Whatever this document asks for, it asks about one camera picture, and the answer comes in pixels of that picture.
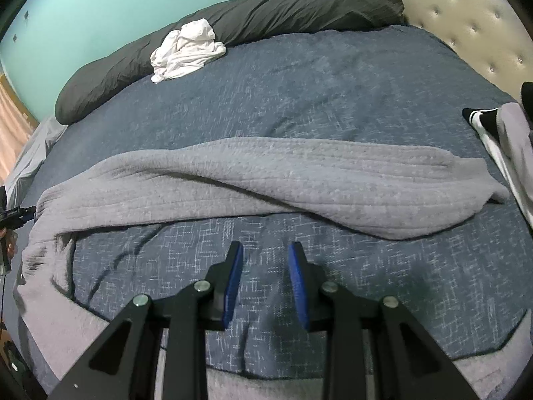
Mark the blue patterned bed cover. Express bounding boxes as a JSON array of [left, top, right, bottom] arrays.
[[12, 25, 533, 384]]

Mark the black white grey clothes pile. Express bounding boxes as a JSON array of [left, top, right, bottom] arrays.
[[461, 79, 533, 230]]

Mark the pink curtain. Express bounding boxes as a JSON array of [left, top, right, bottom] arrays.
[[0, 73, 40, 184]]

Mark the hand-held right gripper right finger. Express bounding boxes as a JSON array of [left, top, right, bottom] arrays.
[[288, 242, 479, 400]]

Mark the white crumpled cloth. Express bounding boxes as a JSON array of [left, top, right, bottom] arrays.
[[150, 18, 228, 84]]

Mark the grey fleece garment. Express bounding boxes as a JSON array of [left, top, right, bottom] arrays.
[[12, 137, 529, 400]]

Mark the cream tufted headboard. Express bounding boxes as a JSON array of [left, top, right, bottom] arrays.
[[377, 0, 533, 105]]

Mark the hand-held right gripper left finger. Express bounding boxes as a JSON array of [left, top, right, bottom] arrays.
[[48, 241, 244, 400]]

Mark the light grey-blue sheet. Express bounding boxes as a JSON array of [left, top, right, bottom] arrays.
[[4, 114, 67, 201]]

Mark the dark grey long pillow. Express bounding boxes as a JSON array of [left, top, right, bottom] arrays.
[[55, 0, 405, 125]]

